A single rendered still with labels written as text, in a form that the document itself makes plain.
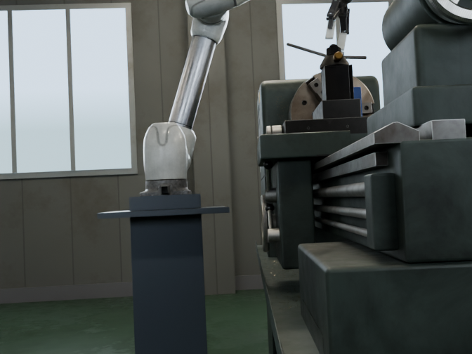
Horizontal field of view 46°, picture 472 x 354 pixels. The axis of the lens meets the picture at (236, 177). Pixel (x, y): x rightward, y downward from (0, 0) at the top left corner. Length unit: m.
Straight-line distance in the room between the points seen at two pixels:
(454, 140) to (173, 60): 4.32
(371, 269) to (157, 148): 1.40
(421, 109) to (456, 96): 0.05
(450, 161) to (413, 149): 0.05
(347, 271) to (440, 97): 0.28
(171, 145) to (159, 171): 0.10
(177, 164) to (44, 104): 3.12
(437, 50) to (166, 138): 1.32
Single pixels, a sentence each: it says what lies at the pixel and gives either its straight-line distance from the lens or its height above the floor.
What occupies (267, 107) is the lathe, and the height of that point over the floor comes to 1.13.
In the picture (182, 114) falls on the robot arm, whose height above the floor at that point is 1.12.
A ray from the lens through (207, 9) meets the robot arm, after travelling 2.22.
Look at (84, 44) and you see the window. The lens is 5.10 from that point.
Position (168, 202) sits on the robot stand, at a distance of 1.99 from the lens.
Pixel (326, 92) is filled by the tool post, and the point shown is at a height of 1.05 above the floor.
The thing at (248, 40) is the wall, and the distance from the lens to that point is 5.06.
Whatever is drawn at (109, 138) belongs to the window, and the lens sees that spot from 4.91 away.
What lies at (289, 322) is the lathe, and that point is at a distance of 1.09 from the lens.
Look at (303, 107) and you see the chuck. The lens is 2.12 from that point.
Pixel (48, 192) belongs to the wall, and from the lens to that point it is 5.01.
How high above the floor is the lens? 0.77
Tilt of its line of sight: 2 degrees up
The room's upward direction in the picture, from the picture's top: 3 degrees counter-clockwise
